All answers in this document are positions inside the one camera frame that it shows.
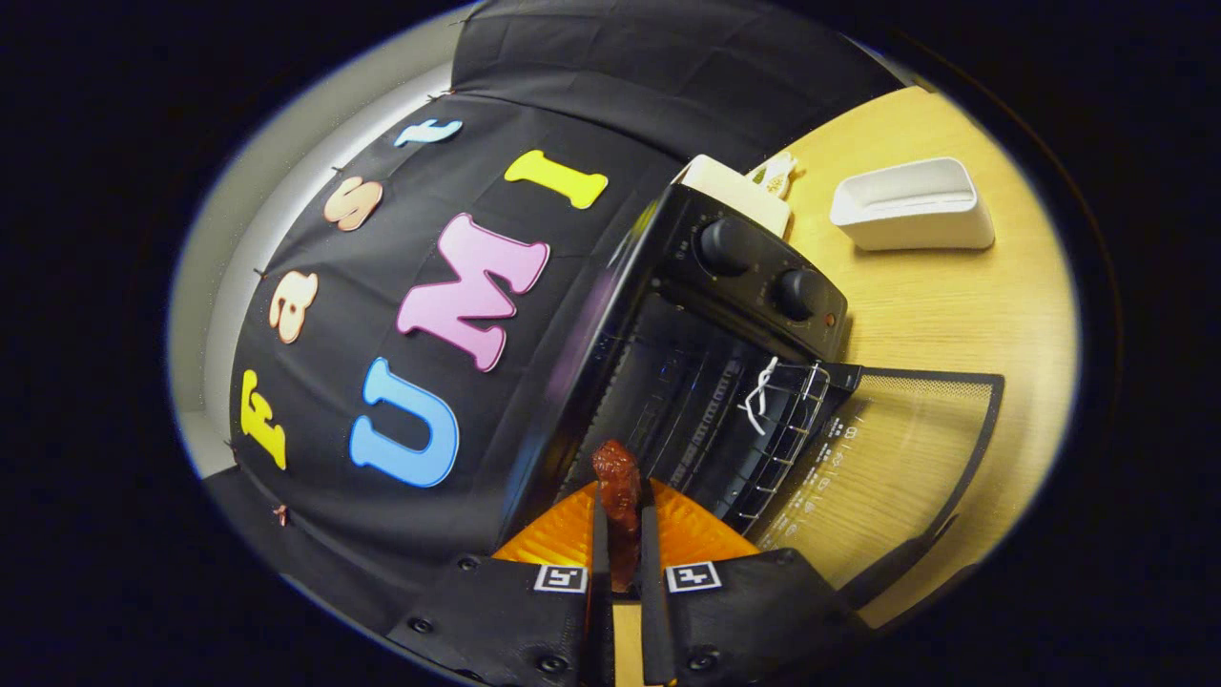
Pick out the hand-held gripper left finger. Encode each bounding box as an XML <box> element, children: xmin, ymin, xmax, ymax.
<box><xmin>386</xmin><ymin>480</ymin><xmax>614</xmax><ymax>687</ymax></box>

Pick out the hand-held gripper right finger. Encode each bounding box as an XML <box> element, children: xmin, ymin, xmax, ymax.
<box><xmin>637</xmin><ymin>477</ymin><xmax>871</xmax><ymax>687</ymax></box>

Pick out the reddish brown meat slice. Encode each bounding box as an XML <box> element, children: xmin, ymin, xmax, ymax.
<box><xmin>591</xmin><ymin>439</ymin><xmax>643</xmax><ymax>594</ymax></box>

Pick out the black toaster oven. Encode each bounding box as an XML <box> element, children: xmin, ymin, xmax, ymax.
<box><xmin>496</xmin><ymin>183</ymin><xmax>1005</xmax><ymax>612</ymax></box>

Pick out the white pop-up toaster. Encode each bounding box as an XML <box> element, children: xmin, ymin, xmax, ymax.
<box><xmin>673</xmin><ymin>154</ymin><xmax>793</xmax><ymax>239</ymax></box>

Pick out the white rectangular dish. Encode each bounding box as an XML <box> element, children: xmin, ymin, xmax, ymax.
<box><xmin>829</xmin><ymin>157</ymin><xmax>996</xmax><ymax>252</ymax></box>

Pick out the white string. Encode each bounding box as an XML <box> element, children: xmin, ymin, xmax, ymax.
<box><xmin>739</xmin><ymin>356</ymin><xmax>781</xmax><ymax>435</ymax></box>

